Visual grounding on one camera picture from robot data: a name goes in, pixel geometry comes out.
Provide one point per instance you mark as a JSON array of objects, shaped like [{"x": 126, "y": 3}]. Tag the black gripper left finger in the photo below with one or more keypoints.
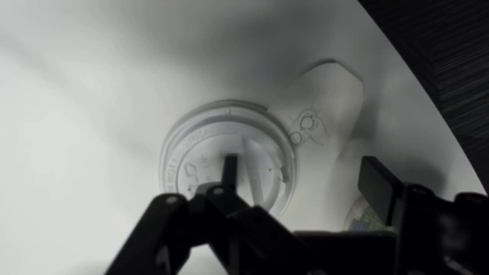
[{"x": 245, "y": 238}]

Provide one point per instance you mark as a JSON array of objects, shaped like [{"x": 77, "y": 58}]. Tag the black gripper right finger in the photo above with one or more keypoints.
[{"x": 433, "y": 235}]

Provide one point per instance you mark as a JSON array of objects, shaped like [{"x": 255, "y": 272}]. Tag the white plastic cup lid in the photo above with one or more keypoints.
[{"x": 197, "y": 145}]

